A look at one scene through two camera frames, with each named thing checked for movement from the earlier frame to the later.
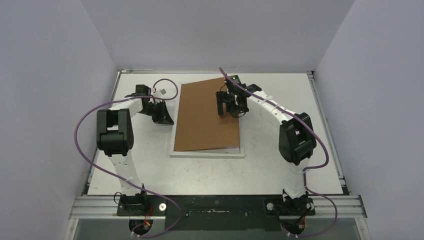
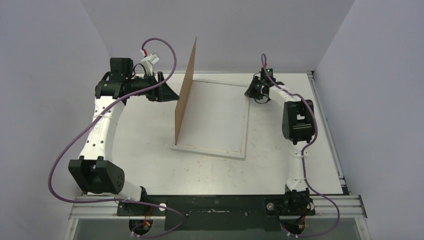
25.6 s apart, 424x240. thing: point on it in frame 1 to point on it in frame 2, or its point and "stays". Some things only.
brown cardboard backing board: x=199 y=125 to x=185 y=92
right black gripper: x=224 y=99 to x=257 y=87
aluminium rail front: x=348 y=207 stays
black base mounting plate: x=218 y=212 stays
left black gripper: x=164 y=117 to x=162 y=93
